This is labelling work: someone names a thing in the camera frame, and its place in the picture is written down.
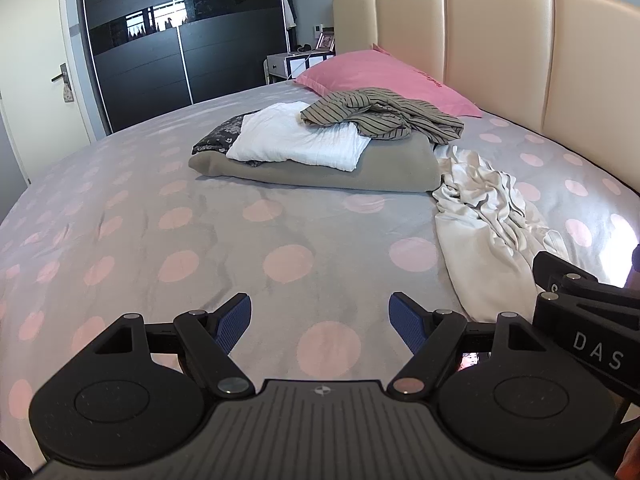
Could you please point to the dark floral cloth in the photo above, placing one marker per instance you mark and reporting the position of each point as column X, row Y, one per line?
column 220, row 132

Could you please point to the white hanging cloth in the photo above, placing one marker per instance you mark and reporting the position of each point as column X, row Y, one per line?
column 288, row 7

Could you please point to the cream garment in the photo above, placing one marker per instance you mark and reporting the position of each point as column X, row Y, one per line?
column 480, row 240

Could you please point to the picture frame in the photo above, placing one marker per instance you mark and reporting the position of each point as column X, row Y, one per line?
column 325, row 41

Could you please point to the white folded cloth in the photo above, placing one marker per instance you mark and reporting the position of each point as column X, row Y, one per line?
column 295, row 140

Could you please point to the cream padded headboard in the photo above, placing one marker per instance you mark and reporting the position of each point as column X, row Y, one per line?
column 500, row 35

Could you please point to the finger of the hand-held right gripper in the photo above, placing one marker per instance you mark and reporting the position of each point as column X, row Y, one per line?
column 547, row 270

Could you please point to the pink pillow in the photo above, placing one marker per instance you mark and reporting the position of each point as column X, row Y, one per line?
column 370, row 70

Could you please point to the white nightstand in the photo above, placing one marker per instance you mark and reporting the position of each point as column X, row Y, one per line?
column 277, row 65

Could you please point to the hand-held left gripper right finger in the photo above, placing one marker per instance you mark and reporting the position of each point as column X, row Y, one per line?
column 405, row 325

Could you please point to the striped olive garment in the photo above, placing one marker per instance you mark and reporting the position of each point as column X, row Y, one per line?
column 390, row 110

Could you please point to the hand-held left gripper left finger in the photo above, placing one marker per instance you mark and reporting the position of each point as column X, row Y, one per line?
column 235, row 322

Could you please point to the white door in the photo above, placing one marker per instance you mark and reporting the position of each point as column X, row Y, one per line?
column 35, row 60

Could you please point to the grey folded blanket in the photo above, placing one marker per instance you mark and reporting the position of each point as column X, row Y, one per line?
column 395, row 165

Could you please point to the black sliding wardrobe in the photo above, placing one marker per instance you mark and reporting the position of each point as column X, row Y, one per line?
column 140, row 70

